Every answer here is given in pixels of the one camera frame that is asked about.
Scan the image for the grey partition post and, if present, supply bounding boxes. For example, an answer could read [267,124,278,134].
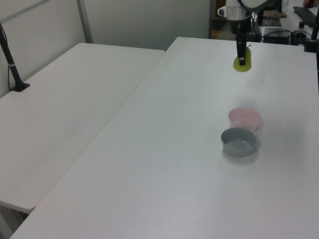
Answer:
[76,0,93,44]

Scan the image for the white side table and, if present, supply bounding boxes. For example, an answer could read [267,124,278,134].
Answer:
[0,42,166,214]

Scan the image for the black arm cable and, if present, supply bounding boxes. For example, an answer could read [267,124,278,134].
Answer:
[250,11,262,42]

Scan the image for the black equipment box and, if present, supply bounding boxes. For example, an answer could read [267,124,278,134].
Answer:
[261,27,293,45]

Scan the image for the dark device with orange knob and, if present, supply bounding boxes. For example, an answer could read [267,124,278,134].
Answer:
[292,21,307,45]

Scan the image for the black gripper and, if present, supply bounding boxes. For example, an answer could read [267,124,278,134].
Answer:
[230,17,251,66]

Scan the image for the black clamp stand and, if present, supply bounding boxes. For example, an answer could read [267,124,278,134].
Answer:
[303,18,319,53]

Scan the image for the black keyboard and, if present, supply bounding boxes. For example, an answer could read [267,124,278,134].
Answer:
[293,6,319,28]

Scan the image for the green pear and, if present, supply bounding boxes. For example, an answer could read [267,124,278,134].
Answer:
[232,43,252,73]

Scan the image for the grey bowl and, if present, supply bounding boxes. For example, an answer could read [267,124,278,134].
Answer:
[220,127,258,158]

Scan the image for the pink bowl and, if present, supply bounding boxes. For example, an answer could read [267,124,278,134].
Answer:
[228,107,262,132]

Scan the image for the black camera stand pole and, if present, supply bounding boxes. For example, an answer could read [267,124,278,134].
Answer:
[0,22,31,93]

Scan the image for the black flat board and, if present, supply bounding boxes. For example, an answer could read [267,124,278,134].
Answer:
[260,16,282,27]

